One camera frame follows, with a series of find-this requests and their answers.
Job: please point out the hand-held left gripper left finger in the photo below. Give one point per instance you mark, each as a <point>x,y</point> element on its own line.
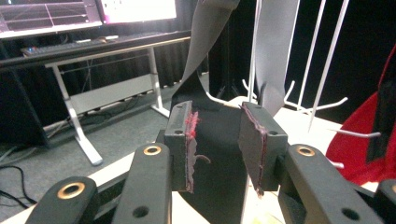
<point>177,137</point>

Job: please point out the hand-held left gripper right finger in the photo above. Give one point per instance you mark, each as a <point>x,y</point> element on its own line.
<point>267,146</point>

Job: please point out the grey sun visor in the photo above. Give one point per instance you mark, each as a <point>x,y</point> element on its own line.
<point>218,140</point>

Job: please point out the red baseball cap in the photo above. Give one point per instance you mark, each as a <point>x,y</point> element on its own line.
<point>351,146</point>

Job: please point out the bright screen computer monitor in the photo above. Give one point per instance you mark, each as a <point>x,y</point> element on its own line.
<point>137,9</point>

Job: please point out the black computer keyboard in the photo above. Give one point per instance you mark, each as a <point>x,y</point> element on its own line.
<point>59,48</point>

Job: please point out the dark screen computer monitor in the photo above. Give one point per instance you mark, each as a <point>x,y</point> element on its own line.
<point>46,15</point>

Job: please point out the white metal frame desk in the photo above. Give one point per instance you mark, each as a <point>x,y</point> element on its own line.
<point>106,93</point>

